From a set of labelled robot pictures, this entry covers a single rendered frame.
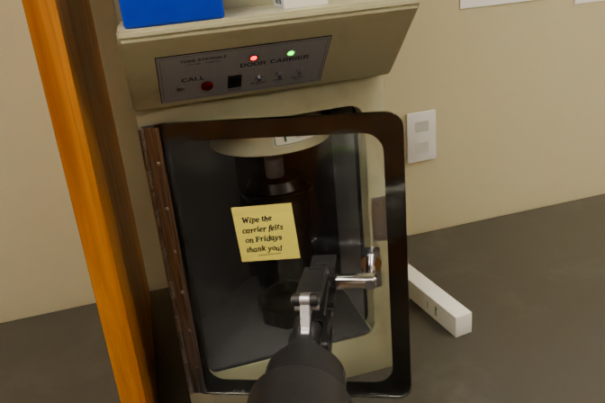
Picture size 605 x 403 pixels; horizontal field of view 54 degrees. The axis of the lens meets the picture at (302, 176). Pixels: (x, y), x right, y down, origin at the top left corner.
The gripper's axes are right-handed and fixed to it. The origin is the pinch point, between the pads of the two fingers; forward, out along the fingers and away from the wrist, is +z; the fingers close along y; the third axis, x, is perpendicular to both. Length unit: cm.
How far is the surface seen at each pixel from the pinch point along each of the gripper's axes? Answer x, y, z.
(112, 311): 24.1, -0.2, -5.8
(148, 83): 17.1, 24.9, 0.1
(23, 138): 58, 9, 36
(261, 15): 3.8, 30.9, 0.4
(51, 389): 47, -26, 11
